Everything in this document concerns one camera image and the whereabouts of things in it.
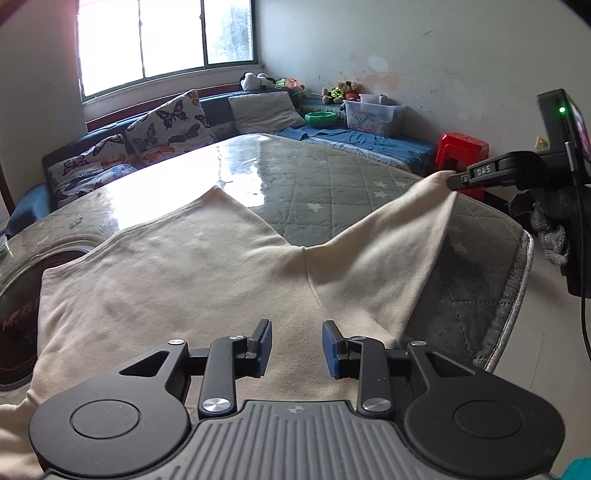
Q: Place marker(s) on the clear plastic storage box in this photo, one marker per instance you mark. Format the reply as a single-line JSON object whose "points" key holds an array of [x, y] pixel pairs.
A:
{"points": [[374, 120]]}

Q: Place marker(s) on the red plastic stool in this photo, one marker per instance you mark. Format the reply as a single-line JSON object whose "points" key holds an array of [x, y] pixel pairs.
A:
{"points": [[461, 147]]}

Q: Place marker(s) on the round dark inset hotplate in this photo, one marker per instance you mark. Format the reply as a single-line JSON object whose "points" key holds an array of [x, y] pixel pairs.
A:
{"points": [[23, 323]]}

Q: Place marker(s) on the large butterfly print cushion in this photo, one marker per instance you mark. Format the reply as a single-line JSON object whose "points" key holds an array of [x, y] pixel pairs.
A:
{"points": [[171, 124]]}

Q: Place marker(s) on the colourful plush toy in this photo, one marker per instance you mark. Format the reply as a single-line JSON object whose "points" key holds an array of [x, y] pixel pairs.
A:
{"points": [[291, 84]]}

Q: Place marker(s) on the brown teddy bear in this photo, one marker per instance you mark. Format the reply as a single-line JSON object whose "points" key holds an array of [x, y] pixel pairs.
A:
{"points": [[348, 88]]}

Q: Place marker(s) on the cream shirt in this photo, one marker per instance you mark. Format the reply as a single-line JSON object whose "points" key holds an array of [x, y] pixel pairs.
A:
{"points": [[184, 277]]}

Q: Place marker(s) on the teal cloth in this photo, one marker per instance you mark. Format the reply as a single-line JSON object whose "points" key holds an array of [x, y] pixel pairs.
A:
{"points": [[577, 470]]}

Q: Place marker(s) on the grey pillow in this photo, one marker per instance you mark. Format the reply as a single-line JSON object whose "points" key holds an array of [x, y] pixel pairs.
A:
{"points": [[263, 110]]}

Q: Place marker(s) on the panda plush toy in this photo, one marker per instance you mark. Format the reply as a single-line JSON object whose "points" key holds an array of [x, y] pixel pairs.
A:
{"points": [[254, 81]]}

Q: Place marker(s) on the blue sofa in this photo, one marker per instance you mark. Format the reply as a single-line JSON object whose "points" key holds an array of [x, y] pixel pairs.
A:
{"points": [[217, 108]]}

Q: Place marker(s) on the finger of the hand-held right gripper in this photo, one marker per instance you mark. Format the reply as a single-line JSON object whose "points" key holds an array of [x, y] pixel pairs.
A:
{"points": [[485, 173]]}

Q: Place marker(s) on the grey quilted table cover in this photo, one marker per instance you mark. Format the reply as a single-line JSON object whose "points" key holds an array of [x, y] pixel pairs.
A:
{"points": [[346, 184]]}

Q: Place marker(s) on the small butterfly print cushion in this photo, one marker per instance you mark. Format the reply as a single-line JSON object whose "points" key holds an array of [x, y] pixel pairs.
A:
{"points": [[87, 154]]}

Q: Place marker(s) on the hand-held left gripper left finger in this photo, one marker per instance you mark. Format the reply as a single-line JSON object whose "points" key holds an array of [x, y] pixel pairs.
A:
{"points": [[261, 347]]}

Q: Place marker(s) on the small white box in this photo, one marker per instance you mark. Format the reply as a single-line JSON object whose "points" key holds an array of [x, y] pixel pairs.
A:
{"points": [[371, 98]]}

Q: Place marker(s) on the blue bed sheet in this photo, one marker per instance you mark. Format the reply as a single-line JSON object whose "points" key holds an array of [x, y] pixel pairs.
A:
{"points": [[369, 143]]}

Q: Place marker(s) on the green bowl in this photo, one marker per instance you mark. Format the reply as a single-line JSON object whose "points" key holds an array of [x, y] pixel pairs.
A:
{"points": [[321, 119]]}

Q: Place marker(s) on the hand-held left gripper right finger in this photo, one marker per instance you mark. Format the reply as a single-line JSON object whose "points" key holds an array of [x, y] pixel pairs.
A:
{"points": [[331, 350]]}

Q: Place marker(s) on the blue butterfly print cushion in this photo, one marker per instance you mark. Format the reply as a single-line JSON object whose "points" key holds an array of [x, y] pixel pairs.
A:
{"points": [[99, 177]]}

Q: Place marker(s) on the person's right hand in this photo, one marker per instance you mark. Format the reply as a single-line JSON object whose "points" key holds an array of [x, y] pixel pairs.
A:
{"points": [[547, 221]]}

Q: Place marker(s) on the window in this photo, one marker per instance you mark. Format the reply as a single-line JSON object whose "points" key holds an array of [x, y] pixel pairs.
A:
{"points": [[175, 37]]}

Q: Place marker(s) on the green plush toy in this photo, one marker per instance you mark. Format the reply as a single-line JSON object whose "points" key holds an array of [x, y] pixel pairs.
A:
{"points": [[332, 94]]}

